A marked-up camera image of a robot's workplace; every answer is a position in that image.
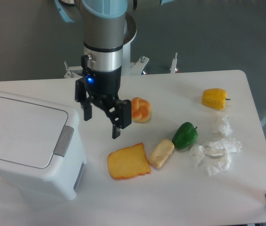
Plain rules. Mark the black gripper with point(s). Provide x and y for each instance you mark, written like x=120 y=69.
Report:
x=101 y=89

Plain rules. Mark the white trash can lid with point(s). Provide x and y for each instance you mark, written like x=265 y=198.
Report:
x=29 y=132

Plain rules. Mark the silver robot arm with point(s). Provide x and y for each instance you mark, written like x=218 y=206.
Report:
x=108 y=30

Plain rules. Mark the white trash can body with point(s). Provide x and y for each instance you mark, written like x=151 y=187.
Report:
x=60 y=177

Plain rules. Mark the knotted bread roll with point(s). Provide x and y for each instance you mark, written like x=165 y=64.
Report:
x=141 y=110

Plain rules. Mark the orange toast slice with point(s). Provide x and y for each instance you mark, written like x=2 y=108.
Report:
x=128 y=162

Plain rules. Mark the pale bread loaf piece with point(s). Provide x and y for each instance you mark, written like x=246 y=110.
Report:
x=161 y=153

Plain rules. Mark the green bell pepper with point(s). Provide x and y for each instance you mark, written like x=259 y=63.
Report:
x=185 y=135

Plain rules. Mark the small crumpled white tissue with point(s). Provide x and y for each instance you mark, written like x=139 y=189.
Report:
x=197 y=152

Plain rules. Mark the yellow bell pepper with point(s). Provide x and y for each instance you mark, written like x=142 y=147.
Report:
x=215 y=98

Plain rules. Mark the upper crumpled white tissue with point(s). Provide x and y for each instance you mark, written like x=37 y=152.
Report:
x=222 y=126

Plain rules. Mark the large crumpled white tissue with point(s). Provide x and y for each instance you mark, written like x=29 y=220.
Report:
x=221 y=152

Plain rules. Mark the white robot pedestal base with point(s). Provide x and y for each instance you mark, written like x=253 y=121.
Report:
x=135 y=63

